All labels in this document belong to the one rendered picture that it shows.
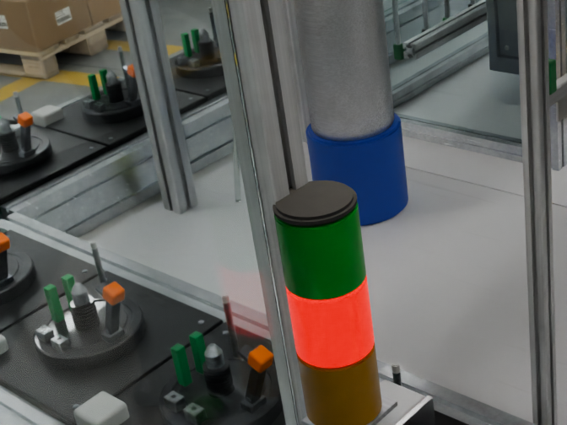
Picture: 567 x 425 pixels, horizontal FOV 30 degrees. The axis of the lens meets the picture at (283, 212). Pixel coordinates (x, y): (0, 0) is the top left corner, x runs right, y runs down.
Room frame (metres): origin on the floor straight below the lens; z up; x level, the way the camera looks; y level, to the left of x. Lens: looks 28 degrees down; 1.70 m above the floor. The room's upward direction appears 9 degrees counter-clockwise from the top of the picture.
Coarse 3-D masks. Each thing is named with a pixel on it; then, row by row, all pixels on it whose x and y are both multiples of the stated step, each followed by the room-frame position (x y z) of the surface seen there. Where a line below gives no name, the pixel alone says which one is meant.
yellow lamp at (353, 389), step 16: (304, 368) 0.54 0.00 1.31; (320, 368) 0.53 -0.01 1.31; (336, 368) 0.53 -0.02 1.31; (352, 368) 0.53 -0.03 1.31; (368, 368) 0.54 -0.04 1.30; (304, 384) 0.54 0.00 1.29; (320, 384) 0.53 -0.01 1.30; (336, 384) 0.53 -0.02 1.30; (352, 384) 0.53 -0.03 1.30; (368, 384) 0.53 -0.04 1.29; (320, 400) 0.53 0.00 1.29; (336, 400) 0.53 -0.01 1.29; (352, 400) 0.53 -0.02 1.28; (368, 400) 0.53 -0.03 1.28; (320, 416) 0.53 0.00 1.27; (336, 416) 0.53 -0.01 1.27; (352, 416) 0.53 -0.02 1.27; (368, 416) 0.53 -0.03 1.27
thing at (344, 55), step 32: (320, 0) 1.53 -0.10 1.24; (352, 0) 1.52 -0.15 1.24; (320, 32) 1.53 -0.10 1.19; (352, 32) 1.52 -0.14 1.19; (384, 32) 1.56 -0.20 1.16; (320, 64) 1.54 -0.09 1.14; (352, 64) 1.52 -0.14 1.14; (384, 64) 1.55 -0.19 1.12; (320, 96) 1.54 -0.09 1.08; (352, 96) 1.52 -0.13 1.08; (384, 96) 1.54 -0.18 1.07; (320, 128) 1.55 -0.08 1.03; (352, 128) 1.52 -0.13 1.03; (384, 128) 1.54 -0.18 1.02
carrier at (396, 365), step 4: (392, 364) 0.84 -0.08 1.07; (396, 364) 0.84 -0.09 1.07; (392, 368) 0.84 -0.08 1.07; (396, 368) 0.84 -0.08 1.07; (392, 372) 0.84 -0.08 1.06; (396, 372) 0.84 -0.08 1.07; (400, 372) 0.84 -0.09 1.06; (396, 376) 0.84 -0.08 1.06; (400, 376) 0.84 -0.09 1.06; (396, 380) 0.84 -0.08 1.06; (400, 380) 0.84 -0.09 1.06; (400, 384) 0.84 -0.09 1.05; (436, 412) 0.89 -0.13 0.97; (440, 412) 0.89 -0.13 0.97; (436, 416) 0.88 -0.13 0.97; (440, 416) 0.88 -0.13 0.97; (444, 416) 0.88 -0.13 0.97; (448, 416) 0.88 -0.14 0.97; (436, 420) 0.87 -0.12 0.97; (440, 420) 0.87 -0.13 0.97; (444, 420) 0.87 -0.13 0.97; (448, 420) 0.87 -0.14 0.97; (452, 420) 0.87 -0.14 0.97; (456, 420) 0.87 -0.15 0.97; (436, 424) 0.87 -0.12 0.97; (440, 424) 0.87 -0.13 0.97; (444, 424) 0.87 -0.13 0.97; (448, 424) 0.87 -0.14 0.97; (452, 424) 0.86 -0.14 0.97; (456, 424) 0.86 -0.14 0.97; (460, 424) 0.86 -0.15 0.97; (464, 424) 0.86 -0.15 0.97; (468, 424) 0.86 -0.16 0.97
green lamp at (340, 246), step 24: (288, 240) 0.54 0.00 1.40; (312, 240) 0.53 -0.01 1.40; (336, 240) 0.53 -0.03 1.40; (360, 240) 0.54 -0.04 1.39; (288, 264) 0.54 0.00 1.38; (312, 264) 0.53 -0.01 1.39; (336, 264) 0.53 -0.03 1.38; (360, 264) 0.54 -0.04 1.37; (288, 288) 0.54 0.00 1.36; (312, 288) 0.53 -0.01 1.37; (336, 288) 0.53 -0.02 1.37
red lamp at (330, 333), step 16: (304, 304) 0.53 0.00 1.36; (320, 304) 0.53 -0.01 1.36; (336, 304) 0.53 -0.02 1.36; (352, 304) 0.53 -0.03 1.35; (368, 304) 0.54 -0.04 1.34; (304, 320) 0.53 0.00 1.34; (320, 320) 0.53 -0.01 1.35; (336, 320) 0.53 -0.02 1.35; (352, 320) 0.53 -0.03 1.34; (368, 320) 0.54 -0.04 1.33; (304, 336) 0.54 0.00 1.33; (320, 336) 0.53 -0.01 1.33; (336, 336) 0.53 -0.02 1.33; (352, 336) 0.53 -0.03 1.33; (368, 336) 0.54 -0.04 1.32; (304, 352) 0.54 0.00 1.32; (320, 352) 0.53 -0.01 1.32; (336, 352) 0.53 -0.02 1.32; (352, 352) 0.53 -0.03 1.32; (368, 352) 0.54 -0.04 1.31
